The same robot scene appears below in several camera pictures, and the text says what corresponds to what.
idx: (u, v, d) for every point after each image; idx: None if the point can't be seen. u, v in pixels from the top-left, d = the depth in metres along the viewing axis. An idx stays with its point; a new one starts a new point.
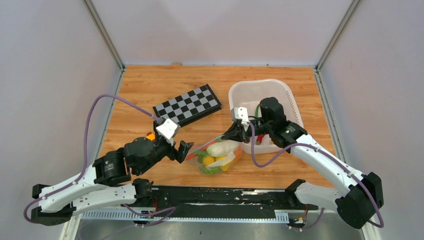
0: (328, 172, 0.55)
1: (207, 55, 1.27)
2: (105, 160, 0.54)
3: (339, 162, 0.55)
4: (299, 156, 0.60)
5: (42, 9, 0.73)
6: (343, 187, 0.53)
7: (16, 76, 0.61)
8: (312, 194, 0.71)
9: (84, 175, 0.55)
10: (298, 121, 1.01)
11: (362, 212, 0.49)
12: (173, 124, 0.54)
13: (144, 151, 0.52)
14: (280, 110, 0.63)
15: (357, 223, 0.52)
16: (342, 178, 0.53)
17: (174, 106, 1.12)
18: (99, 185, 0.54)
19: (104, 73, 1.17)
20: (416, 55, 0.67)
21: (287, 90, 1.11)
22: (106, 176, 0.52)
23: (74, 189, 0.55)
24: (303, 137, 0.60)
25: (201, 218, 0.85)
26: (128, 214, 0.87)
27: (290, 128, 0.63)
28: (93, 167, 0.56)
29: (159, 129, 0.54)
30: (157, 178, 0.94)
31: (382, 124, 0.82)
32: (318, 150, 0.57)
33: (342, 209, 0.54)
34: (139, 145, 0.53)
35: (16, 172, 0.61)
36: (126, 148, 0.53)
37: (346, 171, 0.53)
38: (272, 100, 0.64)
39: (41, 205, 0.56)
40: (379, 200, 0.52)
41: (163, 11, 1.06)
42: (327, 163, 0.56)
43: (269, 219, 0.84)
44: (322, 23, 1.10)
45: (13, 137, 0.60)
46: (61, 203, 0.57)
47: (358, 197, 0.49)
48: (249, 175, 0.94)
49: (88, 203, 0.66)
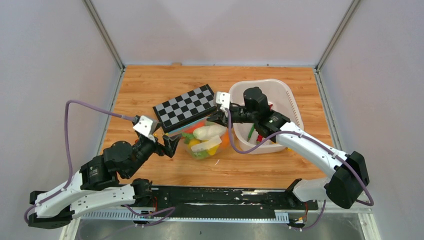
0: (313, 156, 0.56)
1: (206, 55, 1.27)
2: (90, 166, 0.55)
3: (323, 145, 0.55)
4: (284, 144, 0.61)
5: (41, 9, 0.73)
6: (328, 168, 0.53)
7: (16, 77, 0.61)
8: (305, 187, 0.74)
9: (72, 182, 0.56)
10: (298, 121, 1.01)
11: (349, 191, 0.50)
12: (147, 120, 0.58)
13: (122, 156, 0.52)
14: (264, 101, 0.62)
15: (346, 203, 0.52)
16: (327, 160, 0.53)
17: (174, 106, 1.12)
18: (86, 190, 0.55)
19: (104, 73, 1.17)
20: (416, 55, 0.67)
21: (287, 90, 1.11)
22: (92, 182, 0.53)
23: (62, 196, 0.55)
24: (286, 125, 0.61)
25: (201, 218, 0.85)
26: (128, 214, 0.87)
27: (273, 117, 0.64)
28: (80, 174, 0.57)
29: (136, 128, 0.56)
30: (157, 178, 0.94)
31: (382, 124, 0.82)
32: (302, 135, 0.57)
33: (330, 191, 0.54)
34: (117, 149, 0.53)
35: (16, 172, 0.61)
36: (105, 153, 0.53)
37: (330, 152, 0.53)
38: (257, 91, 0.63)
39: (36, 211, 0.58)
40: (365, 178, 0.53)
41: (163, 11, 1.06)
42: (312, 147, 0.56)
43: (269, 219, 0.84)
44: (322, 23, 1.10)
45: (13, 137, 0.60)
46: (54, 209, 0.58)
47: (344, 177, 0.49)
48: (250, 176, 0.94)
49: (86, 206, 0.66)
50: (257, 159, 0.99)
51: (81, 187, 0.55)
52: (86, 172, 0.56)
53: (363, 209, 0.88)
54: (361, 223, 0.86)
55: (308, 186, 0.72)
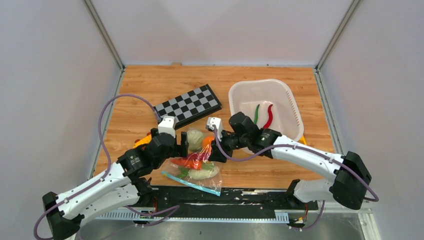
0: (311, 165, 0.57)
1: (207, 55, 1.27)
2: (129, 155, 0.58)
3: (318, 151, 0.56)
4: (281, 157, 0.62)
5: (41, 10, 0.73)
6: (329, 174, 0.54)
7: (16, 76, 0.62)
8: (309, 190, 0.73)
9: (110, 172, 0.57)
10: (298, 123, 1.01)
11: (354, 192, 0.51)
12: (170, 116, 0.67)
13: (170, 141, 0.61)
14: (249, 122, 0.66)
15: (355, 204, 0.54)
16: (325, 166, 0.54)
17: (174, 106, 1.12)
18: (127, 178, 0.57)
19: (104, 73, 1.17)
20: (415, 55, 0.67)
21: (287, 90, 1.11)
22: (134, 168, 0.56)
23: (101, 186, 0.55)
24: (279, 139, 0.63)
25: (202, 218, 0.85)
26: (128, 214, 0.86)
27: (265, 134, 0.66)
28: (118, 163, 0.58)
29: (161, 126, 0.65)
30: (156, 177, 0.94)
31: (382, 125, 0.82)
32: (296, 146, 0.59)
33: (338, 196, 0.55)
34: (165, 137, 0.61)
35: (16, 170, 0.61)
36: (155, 140, 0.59)
37: (327, 157, 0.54)
38: (239, 115, 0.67)
39: (62, 210, 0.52)
40: (366, 174, 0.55)
41: (163, 11, 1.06)
42: (307, 156, 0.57)
43: (269, 219, 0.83)
44: (322, 23, 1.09)
45: (13, 136, 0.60)
46: (83, 205, 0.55)
47: (345, 179, 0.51)
48: (249, 176, 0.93)
49: (95, 209, 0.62)
50: (257, 159, 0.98)
51: (124, 174, 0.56)
52: (124, 161, 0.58)
53: (363, 209, 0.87)
54: (361, 223, 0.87)
55: (309, 188, 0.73)
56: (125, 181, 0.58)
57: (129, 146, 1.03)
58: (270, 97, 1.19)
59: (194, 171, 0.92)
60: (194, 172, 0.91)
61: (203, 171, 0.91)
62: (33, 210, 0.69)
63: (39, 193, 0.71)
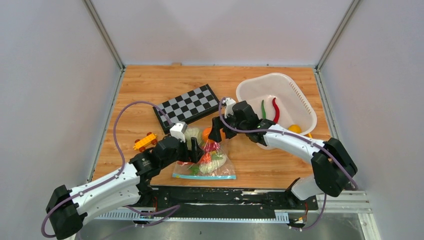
0: (295, 149, 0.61)
1: (207, 55, 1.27)
2: (141, 157, 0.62)
3: (303, 137, 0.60)
4: (272, 143, 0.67)
5: (42, 10, 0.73)
6: (309, 156, 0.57)
7: (16, 76, 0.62)
8: (302, 184, 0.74)
9: (123, 170, 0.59)
10: (310, 112, 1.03)
11: (333, 176, 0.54)
12: (182, 121, 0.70)
13: (175, 143, 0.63)
14: (249, 110, 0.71)
15: (334, 190, 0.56)
16: (307, 149, 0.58)
17: (174, 106, 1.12)
18: (138, 179, 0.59)
19: (104, 73, 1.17)
20: (416, 54, 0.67)
21: (290, 81, 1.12)
22: (145, 170, 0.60)
23: (116, 183, 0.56)
24: (273, 126, 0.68)
25: (201, 218, 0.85)
26: (128, 214, 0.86)
27: (262, 123, 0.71)
28: (130, 164, 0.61)
29: (172, 130, 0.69)
30: (155, 178, 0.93)
31: (382, 124, 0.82)
32: (284, 132, 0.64)
33: (319, 180, 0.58)
34: (168, 141, 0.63)
35: (16, 169, 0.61)
36: (161, 143, 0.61)
37: (309, 142, 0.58)
38: (242, 103, 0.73)
39: (76, 202, 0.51)
40: (349, 163, 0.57)
41: (163, 11, 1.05)
42: (293, 140, 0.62)
43: (269, 219, 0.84)
44: (322, 23, 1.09)
45: (13, 136, 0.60)
46: (96, 200, 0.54)
47: (323, 161, 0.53)
48: (250, 176, 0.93)
49: (97, 207, 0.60)
50: (257, 159, 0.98)
51: (137, 174, 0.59)
52: (135, 164, 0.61)
53: (363, 209, 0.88)
54: (361, 223, 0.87)
55: (304, 182, 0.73)
56: (135, 181, 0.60)
57: (129, 146, 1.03)
58: (272, 91, 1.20)
59: (204, 165, 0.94)
60: (205, 166, 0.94)
61: (214, 161, 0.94)
62: (34, 209, 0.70)
63: (38, 192, 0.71)
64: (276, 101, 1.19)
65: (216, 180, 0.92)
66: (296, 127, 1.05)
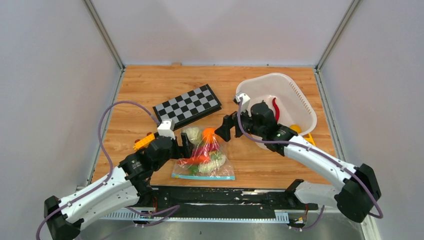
0: (321, 169, 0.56)
1: (207, 55, 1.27)
2: (131, 159, 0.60)
3: (332, 158, 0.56)
4: (292, 156, 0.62)
5: (42, 11, 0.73)
6: (338, 181, 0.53)
7: (16, 76, 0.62)
8: (313, 195, 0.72)
9: (112, 175, 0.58)
10: (310, 112, 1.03)
11: (361, 205, 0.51)
12: (168, 118, 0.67)
13: (167, 144, 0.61)
14: (270, 115, 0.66)
15: (357, 216, 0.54)
16: (336, 173, 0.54)
17: (174, 106, 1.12)
18: (128, 182, 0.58)
19: (104, 73, 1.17)
20: (416, 54, 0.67)
21: (290, 81, 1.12)
22: (136, 173, 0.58)
23: (105, 189, 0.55)
24: (294, 137, 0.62)
25: (201, 218, 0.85)
26: (128, 214, 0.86)
27: (281, 131, 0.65)
28: (120, 167, 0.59)
29: (160, 130, 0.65)
30: (155, 178, 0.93)
31: (383, 124, 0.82)
32: (310, 149, 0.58)
33: (342, 204, 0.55)
34: (160, 141, 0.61)
35: (16, 169, 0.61)
36: (153, 144, 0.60)
37: (339, 165, 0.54)
38: (261, 106, 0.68)
39: (65, 213, 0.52)
40: (377, 190, 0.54)
41: (163, 11, 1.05)
42: (320, 159, 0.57)
43: (269, 219, 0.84)
44: (322, 23, 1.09)
45: (13, 136, 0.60)
46: (86, 209, 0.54)
47: (355, 190, 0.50)
48: (249, 176, 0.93)
49: (94, 212, 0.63)
50: (257, 159, 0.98)
51: (127, 178, 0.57)
52: (126, 166, 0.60)
53: None
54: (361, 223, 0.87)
55: (315, 193, 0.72)
56: (126, 185, 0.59)
57: (129, 146, 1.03)
58: (272, 91, 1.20)
59: (203, 165, 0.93)
60: (204, 166, 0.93)
61: (213, 162, 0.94)
62: (34, 209, 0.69)
63: (38, 193, 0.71)
64: (276, 101, 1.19)
65: (215, 180, 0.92)
66: (296, 127, 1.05)
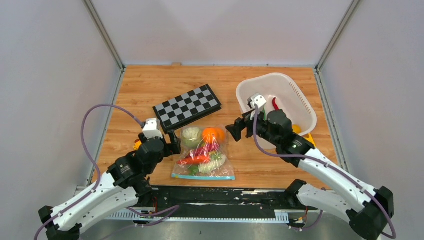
0: (339, 189, 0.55)
1: (207, 55, 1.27)
2: (119, 164, 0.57)
3: (351, 178, 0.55)
4: (307, 170, 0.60)
5: (42, 11, 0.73)
6: (357, 203, 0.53)
7: (16, 76, 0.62)
8: (322, 205, 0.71)
9: (100, 182, 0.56)
10: (310, 111, 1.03)
11: (378, 228, 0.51)
12: (153, 118, 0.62)
13: (159, 146, 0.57)
14: (289, 125, 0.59)
15: (370, 236, 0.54)
16: (355, 195, 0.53)
17: (174, 106, 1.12)
18: (118, 187, 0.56)
19: (104, 73, 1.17)
20: (416, 54, 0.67)
21: (290, 81, 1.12)
22: (125, 177, 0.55)
23: (94, 197, 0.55)
24: (311, 151, 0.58)
25: (201, 218, 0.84)
26: (127, 214, 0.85)
27: (296, 141, 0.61)
28: (108, 173, 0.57)
29: (145, 131, 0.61)
30: (155, 178, 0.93)
31: (383, 124, 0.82)
32: (328, 165, 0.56)
33: (355, 223, 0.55)
34: (152, 144, 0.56)
35: (16, 169, 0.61)
36: (142, 147, 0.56)
37: (359, 186, 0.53)
38: (278, 115, 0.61)
39: (57, 223, 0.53)
40: (391, 211, 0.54)
41: (163, 11, 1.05)
42: (338, 178, 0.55)
43: (269, 219, 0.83)
44: (322, 23, 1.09)
45: (13, 135, 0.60)
46: (78, 217, 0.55)
47: (373, 214, 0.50)
48: (249, 176, 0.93)
49: (92, 216, 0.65)
50: (257, 159, 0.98)
51: (115, 184, 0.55)
52: (115, 171, 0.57)
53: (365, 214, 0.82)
54: None
55: (324, 204, 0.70)
56: (117, 190, 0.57)
57: (129, 146, 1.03)
58: (272, 91, 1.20)
59: (203, 165, 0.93)
60: (205, 166, 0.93)
61: (213, 162, 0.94)
62: (34, 209, 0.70)
63: (39, 193, 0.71)
64: (276, 101, 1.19)
65: (215, 180, 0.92)
66: (296, 127, 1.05)
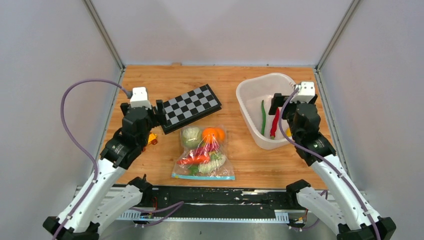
0: (343, 203, 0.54)
1: (207, 55, 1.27)
2: (111, 146, 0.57)
3: (360, 197, 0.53)
4: (318, 172, 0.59)
5: (41, 11, 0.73)
6: (355, 223, 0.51)
7: (16, 76, 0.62)
8: (317, 212, 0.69)
9: (99, 171, 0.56)
10: None
11: None
12: (141, 88, 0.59)
13: (141, 114, 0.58)
14: (315, 123, 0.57)
15: None
16: (357, 213, 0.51)
17: (174, 106, 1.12)
18: (118, 169, 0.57)
19: (104, 73, 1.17)
20: (415, 55, 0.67)
21: (290, 81, 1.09)
22: (121, 155, 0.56)
23: (98, 187, 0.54)
24: (331, 156, 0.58)
25: (201, 218, 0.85)
26: (128, 214, 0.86)
27: (318, 141, 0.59)
28: (103, 159, 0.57)
29: (134, 101, 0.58)
30: (156, 178, 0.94)
31: (382, 124, 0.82)
32: (342, 176, 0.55)
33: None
34: (134, 114, 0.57)
35: (16, 169, 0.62)
36: (125, 119, 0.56)
37: (363, 207, 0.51)
38: (308, 110, 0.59)
39: (69, 226, 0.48)
40: None
41: (163, 11, 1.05)
42: (346, 192, 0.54)
43: (269, 219, 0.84)
44: (322, 23, 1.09)
45: (12, 136, 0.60)
46: (90, 213, 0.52)
47: (365, 235, 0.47)
48: (249, 176, 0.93)
49: (106, 214, 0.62)
50: (257, 159, 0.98)
51: (114, 166, 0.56)
52: (109, 155, 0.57)
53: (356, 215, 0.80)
54: None
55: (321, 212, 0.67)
56: (118, 173, 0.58)
57: None
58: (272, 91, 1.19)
59: (203, 165, 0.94)
60: (205, 166, 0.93)
61: (213, 162, 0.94)
62: (34, 209, 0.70)
63: (39, 192, 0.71)
64: None
65: (215, 180, 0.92)
66: None
